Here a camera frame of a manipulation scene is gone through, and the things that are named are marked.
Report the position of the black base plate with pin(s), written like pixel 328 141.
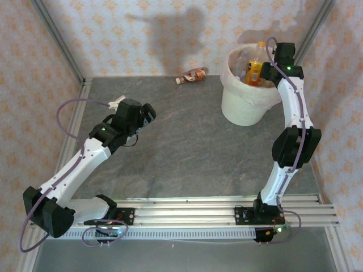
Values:
pixel 241 215
pixel 127 216

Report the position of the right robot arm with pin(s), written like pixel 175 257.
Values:
pixel 293 105

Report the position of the aluminium mounting rail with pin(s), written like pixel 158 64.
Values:
pixel 184 212

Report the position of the right controller board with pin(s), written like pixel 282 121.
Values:
pixel 266 233

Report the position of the controller board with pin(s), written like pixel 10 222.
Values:
pixel 109 233
pixel 266 233

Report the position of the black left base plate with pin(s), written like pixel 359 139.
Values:
pixel 127 216

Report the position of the white ribbed plastic bin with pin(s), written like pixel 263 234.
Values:
pixel 241 110

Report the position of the left controller board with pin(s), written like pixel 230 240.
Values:
pixel 109 233

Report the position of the brown coffee bottle cream cap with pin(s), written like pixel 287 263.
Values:
pixel 194 75

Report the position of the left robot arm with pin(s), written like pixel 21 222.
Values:
pixel 76 167

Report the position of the aluminium table side rail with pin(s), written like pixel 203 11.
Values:
pixel 83 93

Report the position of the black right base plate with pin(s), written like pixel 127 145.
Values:
pixel 241 215

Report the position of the orange juice bottle yellow cap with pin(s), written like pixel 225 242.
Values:
pixel 253 72

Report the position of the aluminium frame post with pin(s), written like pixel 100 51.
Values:
pixel 312 31
pixel 56 37

